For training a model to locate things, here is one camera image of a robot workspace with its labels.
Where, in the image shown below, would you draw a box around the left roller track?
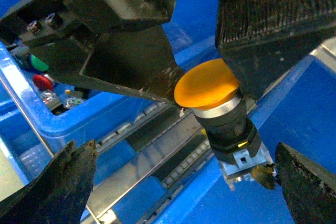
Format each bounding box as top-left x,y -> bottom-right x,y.
96,103 -> 171,155

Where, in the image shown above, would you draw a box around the right roller track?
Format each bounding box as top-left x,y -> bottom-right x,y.
137,139 -> 213,223

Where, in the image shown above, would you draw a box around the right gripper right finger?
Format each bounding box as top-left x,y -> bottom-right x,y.
275,142 -> 335,223

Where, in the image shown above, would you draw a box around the metal centre rail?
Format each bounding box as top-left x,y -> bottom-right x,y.
88,114 -> 202,220

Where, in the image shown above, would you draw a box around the green button back centre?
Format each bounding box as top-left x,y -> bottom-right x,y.
64,90 -> 89,109

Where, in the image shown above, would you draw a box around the yellow button edge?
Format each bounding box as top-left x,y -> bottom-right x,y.
174,59 -> 277,190

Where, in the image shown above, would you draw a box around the small blue tray centre left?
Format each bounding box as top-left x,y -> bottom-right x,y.
0,84 -> 53,185

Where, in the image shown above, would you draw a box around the metal front crossbar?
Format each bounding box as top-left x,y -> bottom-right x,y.
1,77 -> 98,158

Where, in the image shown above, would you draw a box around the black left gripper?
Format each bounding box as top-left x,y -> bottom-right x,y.
1,0 -> 184,105

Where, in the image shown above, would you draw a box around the roller track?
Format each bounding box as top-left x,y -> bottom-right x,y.
96,103 -> 171,155
137,139 -> 213,223

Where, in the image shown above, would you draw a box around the red button lying sideways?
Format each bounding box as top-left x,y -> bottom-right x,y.
33,74 -> 62,111

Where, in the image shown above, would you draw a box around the green button right edge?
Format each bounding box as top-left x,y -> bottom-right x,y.
30,55 -> 49,72

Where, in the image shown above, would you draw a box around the large blue bin left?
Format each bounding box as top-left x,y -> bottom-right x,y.
0,0 -> 221,146

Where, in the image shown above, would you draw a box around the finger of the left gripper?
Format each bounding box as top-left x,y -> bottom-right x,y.
215,0 -> 335,100

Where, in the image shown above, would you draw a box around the large blue bin right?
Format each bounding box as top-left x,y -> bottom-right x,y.
154,56 -> 335,223

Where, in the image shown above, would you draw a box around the large blue bin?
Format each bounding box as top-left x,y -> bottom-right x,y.
154,56 -> 335,223
0,0 -> 221,146

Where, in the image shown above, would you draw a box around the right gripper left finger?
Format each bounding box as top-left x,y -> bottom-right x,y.
1,140 -> 98,223

